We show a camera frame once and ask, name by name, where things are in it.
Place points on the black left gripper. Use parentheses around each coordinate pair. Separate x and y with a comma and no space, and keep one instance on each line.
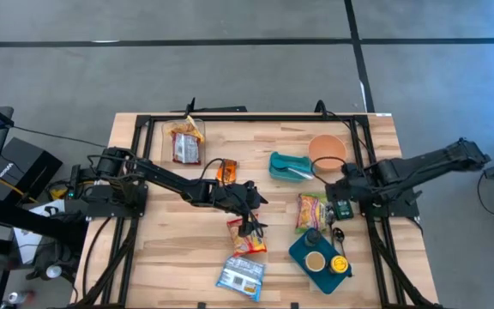
(230,197)

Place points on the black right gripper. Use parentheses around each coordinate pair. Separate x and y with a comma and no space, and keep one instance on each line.
(358,186)

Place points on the red and yellow ramen packet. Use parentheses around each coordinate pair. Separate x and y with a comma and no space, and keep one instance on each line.
(247,244)

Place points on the metal spoon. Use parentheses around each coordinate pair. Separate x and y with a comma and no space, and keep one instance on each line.
(299,173)

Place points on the small black cup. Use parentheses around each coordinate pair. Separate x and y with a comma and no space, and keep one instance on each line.
(312,237)

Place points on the small tan cup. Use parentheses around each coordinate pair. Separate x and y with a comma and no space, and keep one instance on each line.
(315,261)

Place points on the red snack packet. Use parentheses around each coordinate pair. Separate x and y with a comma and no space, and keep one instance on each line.
(185,149)

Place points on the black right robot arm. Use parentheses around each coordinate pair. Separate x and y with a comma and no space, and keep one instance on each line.
(427,165)

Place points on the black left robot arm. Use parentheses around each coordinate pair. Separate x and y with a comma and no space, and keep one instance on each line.
(161,176)

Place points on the dark metal utensil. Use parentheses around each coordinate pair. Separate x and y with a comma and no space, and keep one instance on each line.
(330,216)

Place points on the chicken ramen packet with green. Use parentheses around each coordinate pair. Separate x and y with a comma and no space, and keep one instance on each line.
(311,212)

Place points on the orange bowl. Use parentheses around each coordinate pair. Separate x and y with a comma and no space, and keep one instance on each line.
(327,151)

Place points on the orange brown candy bag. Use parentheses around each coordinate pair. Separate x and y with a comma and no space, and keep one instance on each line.
(229,173)

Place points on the black spoon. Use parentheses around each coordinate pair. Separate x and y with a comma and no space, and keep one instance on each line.
(338,235)

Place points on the teal rectangular container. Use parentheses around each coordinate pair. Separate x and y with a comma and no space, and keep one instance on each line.
(281,175)

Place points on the blue beef ramen packet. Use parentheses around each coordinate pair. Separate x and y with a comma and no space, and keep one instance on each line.
(241,278)

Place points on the dark blue tray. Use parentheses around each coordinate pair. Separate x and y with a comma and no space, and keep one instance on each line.
(303,270)

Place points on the clear plastic container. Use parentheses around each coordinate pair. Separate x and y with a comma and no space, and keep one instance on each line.
(165,171)

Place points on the small white cup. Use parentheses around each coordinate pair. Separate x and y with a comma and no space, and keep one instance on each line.
(53,271)

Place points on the white paper sheet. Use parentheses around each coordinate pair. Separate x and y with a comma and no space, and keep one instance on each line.
(28,240)

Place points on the black equipment case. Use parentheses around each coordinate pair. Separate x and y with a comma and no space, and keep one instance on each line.
(24,165)

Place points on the silver can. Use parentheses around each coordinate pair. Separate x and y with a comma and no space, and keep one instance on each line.
(15,297)

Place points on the black frame bracket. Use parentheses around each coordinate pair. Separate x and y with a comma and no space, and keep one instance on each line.
(191,106)
(321,107)

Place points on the black table frame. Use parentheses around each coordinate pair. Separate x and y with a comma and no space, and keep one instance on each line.
(251,118)

